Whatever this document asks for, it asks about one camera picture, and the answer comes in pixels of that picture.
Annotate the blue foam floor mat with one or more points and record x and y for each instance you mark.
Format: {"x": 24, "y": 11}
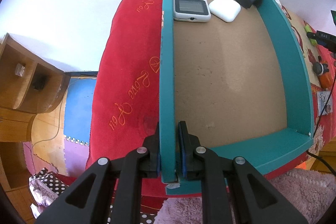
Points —
{"x": 78, "y": 110}

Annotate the pink fluffy rug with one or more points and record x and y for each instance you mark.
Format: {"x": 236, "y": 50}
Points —
{"x": 309, "y": 191}

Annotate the lime green utility knife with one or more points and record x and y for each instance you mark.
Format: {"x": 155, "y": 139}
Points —
{"x": 310, "y": 35}

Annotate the white air conditioner remote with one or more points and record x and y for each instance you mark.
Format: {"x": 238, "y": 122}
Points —
{"x": 191, "y": 11}

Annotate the small ID card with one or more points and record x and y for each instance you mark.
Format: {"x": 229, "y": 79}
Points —
{"x": 324, "y": 103}

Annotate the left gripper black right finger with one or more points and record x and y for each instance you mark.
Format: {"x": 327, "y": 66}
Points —
{"x": 233, "y": 191}

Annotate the black object on shelf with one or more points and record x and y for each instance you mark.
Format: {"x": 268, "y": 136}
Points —
{"x": 39, "y": 82}

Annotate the wooden bedside shelf unit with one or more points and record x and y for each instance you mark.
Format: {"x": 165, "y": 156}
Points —
{"x": 20, "y": 103}

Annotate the orange monkey alarm clock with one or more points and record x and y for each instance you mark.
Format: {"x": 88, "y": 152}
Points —
{"x": 322, "y": 71}

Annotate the polka dot gift bag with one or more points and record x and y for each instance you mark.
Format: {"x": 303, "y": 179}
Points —
{"x": 45, "y": 187}

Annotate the small clear bag on shelf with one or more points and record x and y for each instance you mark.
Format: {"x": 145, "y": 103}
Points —
{"x": 20, "y": 70}

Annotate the white earbuds case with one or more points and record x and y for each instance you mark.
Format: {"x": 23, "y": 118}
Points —
{"x": 226, "y": 10}

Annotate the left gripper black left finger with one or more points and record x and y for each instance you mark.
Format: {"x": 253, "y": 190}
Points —
{"x": 109, "y": 191}

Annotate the teal cardboard tray box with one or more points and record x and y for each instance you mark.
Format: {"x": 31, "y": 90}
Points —
{"x": 242, "y": 88}

